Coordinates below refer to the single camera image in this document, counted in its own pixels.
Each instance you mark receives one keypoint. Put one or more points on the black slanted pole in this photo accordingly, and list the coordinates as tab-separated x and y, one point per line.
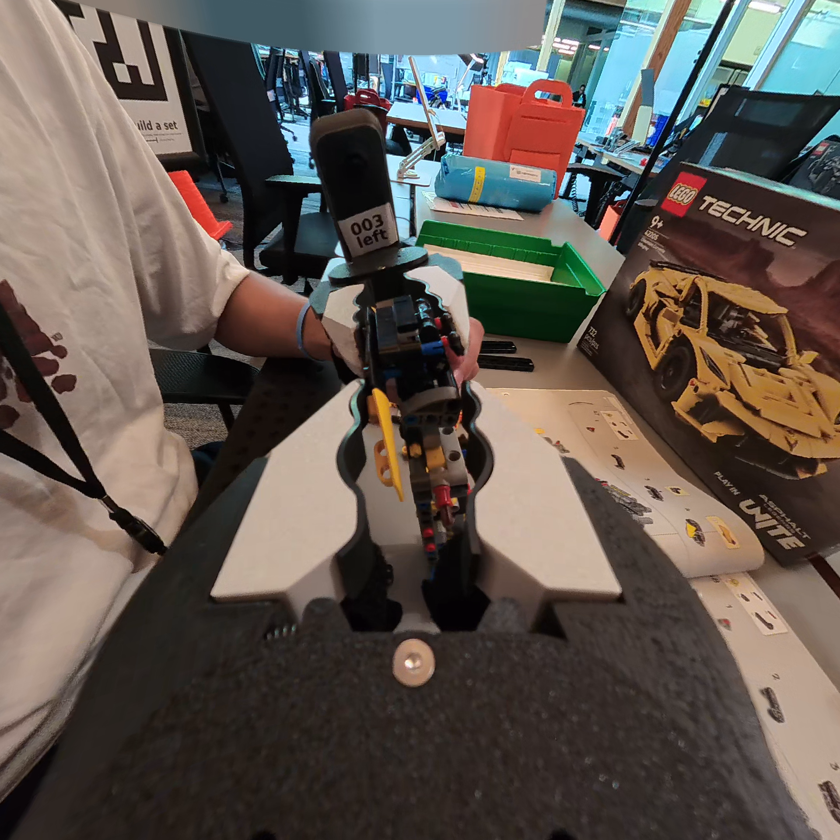
682	98

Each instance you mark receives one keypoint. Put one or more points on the person's left hand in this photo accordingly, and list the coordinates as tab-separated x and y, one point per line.
471	354

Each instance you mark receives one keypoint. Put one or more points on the printed paper sheet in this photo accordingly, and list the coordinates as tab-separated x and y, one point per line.
472	208

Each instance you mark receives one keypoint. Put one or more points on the dark car picture box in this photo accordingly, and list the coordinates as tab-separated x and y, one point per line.
817	167

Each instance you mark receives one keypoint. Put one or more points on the lego car set box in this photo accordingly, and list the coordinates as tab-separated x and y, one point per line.
722	361

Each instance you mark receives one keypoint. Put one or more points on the framed marker sign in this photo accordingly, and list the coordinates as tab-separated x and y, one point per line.
144	65

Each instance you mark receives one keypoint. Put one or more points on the blue wristband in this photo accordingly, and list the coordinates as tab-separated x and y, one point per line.
307	331

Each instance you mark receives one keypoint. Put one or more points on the lego car chassis model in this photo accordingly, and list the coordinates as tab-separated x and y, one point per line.
420	367

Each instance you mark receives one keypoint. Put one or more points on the wooden jointed lamp arm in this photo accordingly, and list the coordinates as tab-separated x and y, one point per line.
423	131

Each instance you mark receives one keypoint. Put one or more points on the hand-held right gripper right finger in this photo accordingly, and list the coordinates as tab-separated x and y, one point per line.
544	525

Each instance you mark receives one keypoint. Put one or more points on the person's left forearm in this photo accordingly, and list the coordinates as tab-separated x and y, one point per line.
262	321

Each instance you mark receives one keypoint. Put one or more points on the blue wrapped bundle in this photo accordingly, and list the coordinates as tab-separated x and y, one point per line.
492	184

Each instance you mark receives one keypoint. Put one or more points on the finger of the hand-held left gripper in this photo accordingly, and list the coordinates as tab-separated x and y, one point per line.
453	295
338	321

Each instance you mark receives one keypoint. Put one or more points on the orange plastic case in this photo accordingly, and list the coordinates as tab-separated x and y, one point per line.
518	131

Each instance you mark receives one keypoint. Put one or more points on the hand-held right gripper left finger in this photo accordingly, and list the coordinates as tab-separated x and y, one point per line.
289	525

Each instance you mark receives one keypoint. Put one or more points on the orange traffic cone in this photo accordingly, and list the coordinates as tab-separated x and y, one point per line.
200	210

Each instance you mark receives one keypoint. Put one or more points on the lego instruction booklet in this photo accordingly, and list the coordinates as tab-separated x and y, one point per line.
656	472

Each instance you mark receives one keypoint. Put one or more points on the black office chair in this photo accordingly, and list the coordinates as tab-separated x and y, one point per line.
243	131

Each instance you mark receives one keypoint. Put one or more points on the black mesh seat chair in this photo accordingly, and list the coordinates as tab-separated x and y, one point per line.
203	377

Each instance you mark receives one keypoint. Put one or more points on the small black yellow lego assembly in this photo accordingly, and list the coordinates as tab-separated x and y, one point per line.
388	446

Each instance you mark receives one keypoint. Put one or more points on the green plastic bin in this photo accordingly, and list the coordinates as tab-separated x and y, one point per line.
525	308

